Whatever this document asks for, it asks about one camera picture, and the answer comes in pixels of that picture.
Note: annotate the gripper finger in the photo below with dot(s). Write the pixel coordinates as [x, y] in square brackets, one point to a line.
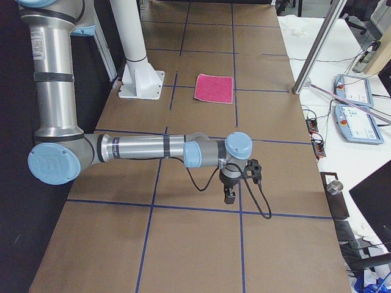
[229, 195]

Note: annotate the upper orange connector block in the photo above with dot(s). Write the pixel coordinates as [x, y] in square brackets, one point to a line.
[312, 125]

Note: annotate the metal rod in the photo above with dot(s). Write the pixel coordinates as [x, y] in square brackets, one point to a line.
[343, 100]

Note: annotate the lower teach pendant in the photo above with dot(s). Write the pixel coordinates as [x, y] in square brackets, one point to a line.
[356, 126]

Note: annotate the pink towel white trim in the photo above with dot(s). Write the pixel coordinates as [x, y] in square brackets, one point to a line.
[214, 89]

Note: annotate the aluminium frame post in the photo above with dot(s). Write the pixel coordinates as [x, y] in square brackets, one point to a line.
[325, 30]

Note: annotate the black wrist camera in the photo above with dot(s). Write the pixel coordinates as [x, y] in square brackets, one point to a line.
[253, 171]

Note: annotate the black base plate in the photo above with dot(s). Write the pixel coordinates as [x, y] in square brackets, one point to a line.
[337, 205]

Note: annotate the black office chair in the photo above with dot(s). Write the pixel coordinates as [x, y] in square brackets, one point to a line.
[362, 10]

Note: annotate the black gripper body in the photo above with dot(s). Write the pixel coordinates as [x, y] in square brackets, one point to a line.
[229, 182]

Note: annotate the silver metal cylinder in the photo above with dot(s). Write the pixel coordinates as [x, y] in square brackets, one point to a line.
[334, 187]

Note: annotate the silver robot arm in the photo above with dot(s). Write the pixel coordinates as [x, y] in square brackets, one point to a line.
[63, 150]

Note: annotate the lower orange connector block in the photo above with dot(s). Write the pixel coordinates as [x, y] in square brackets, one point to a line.
[318, 148]

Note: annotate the upper teach pendant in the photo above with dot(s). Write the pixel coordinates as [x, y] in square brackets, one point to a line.
[355, 89]

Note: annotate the white mounting pedestal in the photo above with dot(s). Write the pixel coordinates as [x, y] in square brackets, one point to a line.
[140, 80]

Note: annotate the teach pendant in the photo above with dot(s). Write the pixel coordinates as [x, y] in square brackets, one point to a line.
[355, 89]
[356, 126]

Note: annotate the orange connector block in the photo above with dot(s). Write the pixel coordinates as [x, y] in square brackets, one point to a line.
[312, 125]
[318, 148]

